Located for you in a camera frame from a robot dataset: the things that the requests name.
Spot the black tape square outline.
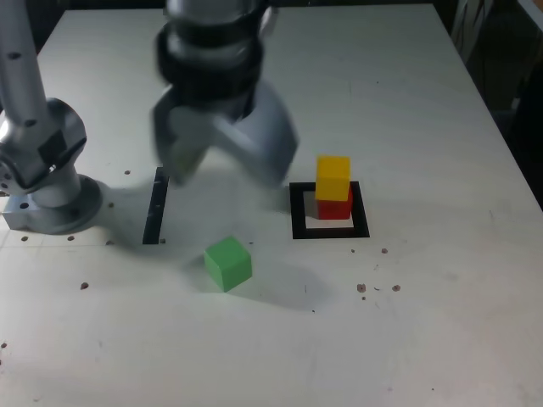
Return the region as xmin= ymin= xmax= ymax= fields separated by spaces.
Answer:
xmin=288 ymin=181 xmax=371 ymax=241

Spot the yellow cube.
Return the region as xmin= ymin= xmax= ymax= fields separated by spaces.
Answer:
xmin=315 ymin=155 xmax=352 ymax=201

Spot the white background furniture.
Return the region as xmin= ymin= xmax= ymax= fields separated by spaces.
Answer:
xmin=450 ymin=0 xmax=500 ymax=64

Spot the red cube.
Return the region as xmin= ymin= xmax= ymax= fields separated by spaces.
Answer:
xmin=316 ymin=186 xmax=355 ymax=220

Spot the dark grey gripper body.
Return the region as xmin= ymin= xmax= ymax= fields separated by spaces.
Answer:
xmin=171 ymin=83 xmax=259 ymax=121

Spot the black tape strip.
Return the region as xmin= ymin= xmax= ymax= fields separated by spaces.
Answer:
xmin=142 ymin=167 xmax=171 ymax=246

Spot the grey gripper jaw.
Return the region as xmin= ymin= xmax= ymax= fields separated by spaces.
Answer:
xmin=211 ymin=79 xmax=301 ymax=187
xmin=151 ymin=87 xmax=218 ymax=187

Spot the green cube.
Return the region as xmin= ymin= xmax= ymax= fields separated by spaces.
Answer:
xmin=204 ymin=236 xmax=254 ymax=293

